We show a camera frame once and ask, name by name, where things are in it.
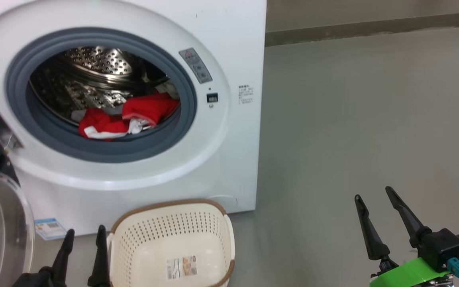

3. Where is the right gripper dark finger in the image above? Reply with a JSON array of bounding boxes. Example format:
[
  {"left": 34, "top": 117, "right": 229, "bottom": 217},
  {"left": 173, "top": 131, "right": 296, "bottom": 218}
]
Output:
[
  {"left": 385, "top": 186, "right": 432, "bottom": 248},
  {"left": 354, "top": 195, "right": 398, "bottom": 273}
]

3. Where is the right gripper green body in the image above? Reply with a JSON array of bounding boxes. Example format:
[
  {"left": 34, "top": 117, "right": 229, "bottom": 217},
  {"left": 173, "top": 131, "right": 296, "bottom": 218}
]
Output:
[{"left": 369, "top": 257, "right": 455, "bottom": 287}]

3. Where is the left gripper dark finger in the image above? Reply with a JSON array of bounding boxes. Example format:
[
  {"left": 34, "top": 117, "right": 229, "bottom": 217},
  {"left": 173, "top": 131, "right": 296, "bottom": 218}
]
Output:
[
  {"left": 50, "top": 229, "right": 75, "bottom": 287},
  {"left": 87, "top": 225, "right": 111, "bottom": 287}
]

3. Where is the red and white garment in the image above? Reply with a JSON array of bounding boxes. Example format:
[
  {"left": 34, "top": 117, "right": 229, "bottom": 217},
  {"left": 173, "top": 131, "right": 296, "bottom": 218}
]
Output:
[{"left": 71, "top": 92, "right": 180, "bottom": 141}]

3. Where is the cream basket with brown rim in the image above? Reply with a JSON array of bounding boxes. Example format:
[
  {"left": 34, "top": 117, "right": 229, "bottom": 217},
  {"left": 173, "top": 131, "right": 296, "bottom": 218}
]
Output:
[{"left": 107, "top": 199, "right": 236, "bottom": 287}]

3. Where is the printed label sticker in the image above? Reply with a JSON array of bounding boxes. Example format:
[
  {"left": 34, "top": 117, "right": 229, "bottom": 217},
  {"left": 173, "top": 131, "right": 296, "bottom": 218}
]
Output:
[{"left": 166, "top": 256, "right": 198, "bottom": 280}]

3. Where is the white front-load washing machine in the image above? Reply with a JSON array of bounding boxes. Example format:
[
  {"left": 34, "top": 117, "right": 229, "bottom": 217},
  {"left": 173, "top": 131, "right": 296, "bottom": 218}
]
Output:
[{"left": 0, "top": 0, "right": 268, "bottom": 236}]

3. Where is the blue energy label sticker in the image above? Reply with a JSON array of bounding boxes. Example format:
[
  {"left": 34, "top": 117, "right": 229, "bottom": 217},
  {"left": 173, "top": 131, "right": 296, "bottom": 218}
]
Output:
[{"left": 34, "top": 218, "right": 67, "bottom": 241}]

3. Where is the round white filter cover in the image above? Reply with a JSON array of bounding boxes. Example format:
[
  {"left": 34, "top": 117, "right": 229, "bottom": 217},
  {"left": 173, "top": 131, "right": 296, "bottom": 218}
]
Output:
[{"left": 209, "top": 195, "right": 238, "bottom": 208}]

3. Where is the perforated steel drum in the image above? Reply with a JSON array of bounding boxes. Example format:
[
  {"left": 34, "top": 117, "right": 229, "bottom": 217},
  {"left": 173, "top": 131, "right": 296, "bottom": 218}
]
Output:
[{"left": 28, "top": 46, "right": 182, "bottom": 140}]

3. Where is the grey warning sticker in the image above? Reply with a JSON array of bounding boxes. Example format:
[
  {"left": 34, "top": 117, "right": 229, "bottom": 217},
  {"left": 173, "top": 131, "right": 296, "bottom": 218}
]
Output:
[{"left": 178, "top": 48, "right": 213, "bottom": 84}]

